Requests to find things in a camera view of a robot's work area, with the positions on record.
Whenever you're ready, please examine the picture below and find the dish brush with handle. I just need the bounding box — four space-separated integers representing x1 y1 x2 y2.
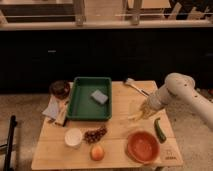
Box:
124 78 149 97

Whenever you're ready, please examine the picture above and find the black stand at left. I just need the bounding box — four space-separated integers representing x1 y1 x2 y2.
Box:
0 115 17 171

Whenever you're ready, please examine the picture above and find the red bowl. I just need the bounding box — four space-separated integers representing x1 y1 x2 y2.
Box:
126 131 160 164

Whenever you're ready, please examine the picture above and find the green cucumber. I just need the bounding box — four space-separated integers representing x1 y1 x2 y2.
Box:
154 118 167 143

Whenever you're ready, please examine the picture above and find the wooden block tool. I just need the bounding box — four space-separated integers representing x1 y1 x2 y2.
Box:
55 101 69 126

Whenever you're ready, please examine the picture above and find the dark brown bowl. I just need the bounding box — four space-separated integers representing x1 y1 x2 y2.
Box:
49 80 70 99

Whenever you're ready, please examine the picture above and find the blue-grey sponge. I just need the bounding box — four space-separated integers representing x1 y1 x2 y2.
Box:
91 90 108 104

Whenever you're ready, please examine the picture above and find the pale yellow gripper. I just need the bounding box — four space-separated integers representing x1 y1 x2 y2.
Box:
140 101 157 119

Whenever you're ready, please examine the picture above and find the green plastic tray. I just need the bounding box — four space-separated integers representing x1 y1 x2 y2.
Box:
67 77 112 121

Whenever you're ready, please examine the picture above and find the orange apple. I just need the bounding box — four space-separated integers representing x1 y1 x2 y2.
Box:
90 145 105 161

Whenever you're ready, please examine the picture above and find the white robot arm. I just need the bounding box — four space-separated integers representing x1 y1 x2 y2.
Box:
140 73 213 131

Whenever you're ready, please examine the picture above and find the yellow banana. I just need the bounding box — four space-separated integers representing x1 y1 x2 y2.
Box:
128 112 143 121

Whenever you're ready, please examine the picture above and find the white cup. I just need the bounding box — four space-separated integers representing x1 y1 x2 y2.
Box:
64 128 83 148

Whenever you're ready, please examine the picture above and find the bunch of dark grapes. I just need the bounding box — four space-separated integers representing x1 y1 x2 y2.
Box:
84 126 107 144

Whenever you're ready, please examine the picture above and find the grey folded cloth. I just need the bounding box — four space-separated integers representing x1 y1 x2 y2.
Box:
42 97 59 119

